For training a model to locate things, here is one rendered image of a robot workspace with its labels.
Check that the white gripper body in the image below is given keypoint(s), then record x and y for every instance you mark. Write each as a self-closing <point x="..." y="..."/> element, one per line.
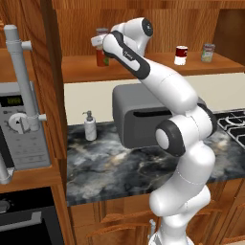
<point x="97" y="40"/>

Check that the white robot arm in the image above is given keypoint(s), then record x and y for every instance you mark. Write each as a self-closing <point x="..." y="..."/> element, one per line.
<point x="178" y="92"/>

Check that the wooden cabinet door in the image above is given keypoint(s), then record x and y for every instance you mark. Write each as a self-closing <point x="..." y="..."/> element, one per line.
<point x="231" y="35"/>

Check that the grey topped can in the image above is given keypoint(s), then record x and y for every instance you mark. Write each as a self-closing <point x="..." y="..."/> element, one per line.
<point x="102" y="31"/>

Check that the red and green can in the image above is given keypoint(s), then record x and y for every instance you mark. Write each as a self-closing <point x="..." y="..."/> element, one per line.
<point x="102" y="60"/>

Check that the grey toaster oven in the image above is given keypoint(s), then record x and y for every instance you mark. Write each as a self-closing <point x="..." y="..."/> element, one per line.
<point x="137" y="111"/>

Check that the red and white can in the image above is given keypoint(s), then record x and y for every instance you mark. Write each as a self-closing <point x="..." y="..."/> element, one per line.
<point x="181" y="55"/>

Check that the white soap dispenser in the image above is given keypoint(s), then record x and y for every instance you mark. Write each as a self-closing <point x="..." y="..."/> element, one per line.
<point x="90" y="129"/>

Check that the pale green labelled can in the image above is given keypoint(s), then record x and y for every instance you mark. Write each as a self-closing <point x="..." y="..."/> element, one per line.
<point x="208" y="53"/>

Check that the grey microwave oven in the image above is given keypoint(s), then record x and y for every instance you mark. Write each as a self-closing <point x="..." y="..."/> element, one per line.
<point x="28" y="143"/>

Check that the black gas hob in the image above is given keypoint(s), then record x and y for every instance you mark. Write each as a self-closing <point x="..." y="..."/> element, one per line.
<point x="234" y="126"/>

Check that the wooden drawer front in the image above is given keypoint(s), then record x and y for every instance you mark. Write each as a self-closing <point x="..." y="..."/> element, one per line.
<point x="92" y="209"/>

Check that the black oven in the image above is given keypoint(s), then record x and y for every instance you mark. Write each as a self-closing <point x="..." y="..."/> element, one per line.
<point x="28" y="220"/>

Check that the wooden cupboard door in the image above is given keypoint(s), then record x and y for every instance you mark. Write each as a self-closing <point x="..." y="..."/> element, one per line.
<point x="83" y="237"/>
<point x="234" y="210"/>

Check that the wooden wall cabinet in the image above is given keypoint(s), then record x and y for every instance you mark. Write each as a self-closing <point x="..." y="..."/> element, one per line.
<point x="150" y="19"/>

